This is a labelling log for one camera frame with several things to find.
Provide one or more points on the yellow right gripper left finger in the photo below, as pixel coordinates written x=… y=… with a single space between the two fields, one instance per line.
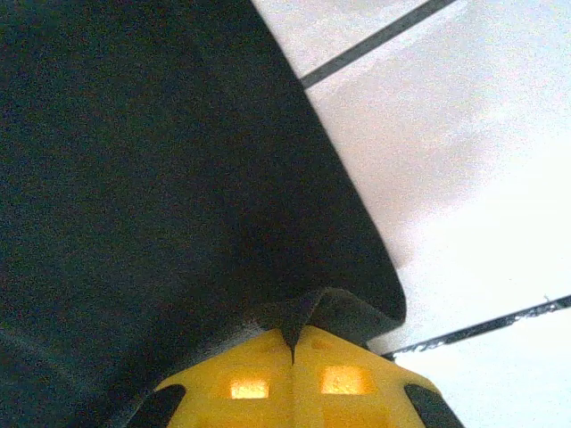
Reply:
x=250 y=388

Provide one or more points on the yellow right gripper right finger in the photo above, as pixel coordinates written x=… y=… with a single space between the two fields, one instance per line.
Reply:
x=357 y=388

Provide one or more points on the black t-shirt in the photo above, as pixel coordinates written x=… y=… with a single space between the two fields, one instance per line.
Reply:
x=156 y=178

